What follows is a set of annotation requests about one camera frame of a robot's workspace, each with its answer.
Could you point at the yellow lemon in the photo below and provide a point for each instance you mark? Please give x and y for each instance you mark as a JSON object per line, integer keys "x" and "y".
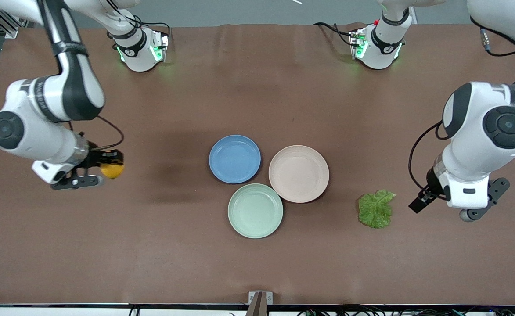
{"x": 112, "y": 171}

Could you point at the green lettuce leaf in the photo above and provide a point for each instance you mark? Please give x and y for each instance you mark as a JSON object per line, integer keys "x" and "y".
{"x": 376, "y": 210}

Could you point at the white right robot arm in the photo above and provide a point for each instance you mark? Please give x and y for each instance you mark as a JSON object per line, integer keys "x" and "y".
{"x": 64, "y": 90}

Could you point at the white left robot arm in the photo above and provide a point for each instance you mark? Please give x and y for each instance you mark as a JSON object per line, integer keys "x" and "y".
{"x": 472, "y": 145}

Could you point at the brown table cover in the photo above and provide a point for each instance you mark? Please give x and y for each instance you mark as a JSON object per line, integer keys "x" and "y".
{"x": 152, "y": 254}

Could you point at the beige plate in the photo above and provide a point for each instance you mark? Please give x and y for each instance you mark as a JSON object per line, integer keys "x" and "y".
{"x": 299, "y": 173}

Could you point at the blue plate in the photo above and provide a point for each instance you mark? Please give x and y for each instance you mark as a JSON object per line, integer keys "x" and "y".
{"x": 234, "y": 159}

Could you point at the mint green plate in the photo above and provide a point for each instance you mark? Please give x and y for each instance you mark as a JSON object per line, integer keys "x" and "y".
{"x": 255, "y": 211}

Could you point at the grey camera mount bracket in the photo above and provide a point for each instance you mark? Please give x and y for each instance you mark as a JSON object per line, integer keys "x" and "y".
{"x": 259, "y": 303}

